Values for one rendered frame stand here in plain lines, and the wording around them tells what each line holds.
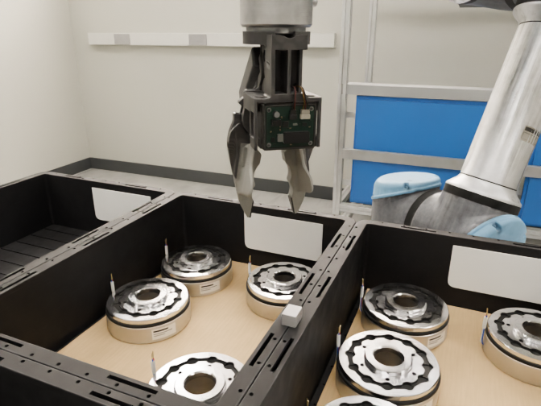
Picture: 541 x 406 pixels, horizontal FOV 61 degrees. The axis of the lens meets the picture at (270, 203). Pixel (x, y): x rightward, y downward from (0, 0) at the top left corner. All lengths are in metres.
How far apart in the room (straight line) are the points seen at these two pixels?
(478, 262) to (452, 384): 0.17
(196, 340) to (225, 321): 0.05
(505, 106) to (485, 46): 2.40
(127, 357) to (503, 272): 0.47
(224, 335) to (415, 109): 1.87
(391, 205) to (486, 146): 0.18
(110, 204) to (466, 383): 0.61
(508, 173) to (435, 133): 1.58
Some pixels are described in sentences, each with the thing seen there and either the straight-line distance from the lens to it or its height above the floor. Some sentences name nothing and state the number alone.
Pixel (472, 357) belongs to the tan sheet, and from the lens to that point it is 0.60.
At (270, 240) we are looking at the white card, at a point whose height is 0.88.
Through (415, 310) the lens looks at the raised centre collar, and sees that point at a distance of 0.59.
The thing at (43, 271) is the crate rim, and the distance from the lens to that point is 0.57.
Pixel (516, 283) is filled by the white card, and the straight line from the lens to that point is 0.66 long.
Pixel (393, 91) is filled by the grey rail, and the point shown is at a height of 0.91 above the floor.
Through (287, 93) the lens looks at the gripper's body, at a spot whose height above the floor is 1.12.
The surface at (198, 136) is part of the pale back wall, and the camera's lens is 3.78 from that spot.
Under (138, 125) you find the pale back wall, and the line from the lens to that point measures 4.09.
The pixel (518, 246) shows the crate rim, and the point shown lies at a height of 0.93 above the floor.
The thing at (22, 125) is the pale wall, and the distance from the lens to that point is 4.03.
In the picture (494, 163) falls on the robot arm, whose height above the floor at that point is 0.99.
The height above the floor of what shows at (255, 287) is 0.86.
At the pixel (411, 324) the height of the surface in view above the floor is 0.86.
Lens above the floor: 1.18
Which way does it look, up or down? 20 degrees down
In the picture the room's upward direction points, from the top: straight up
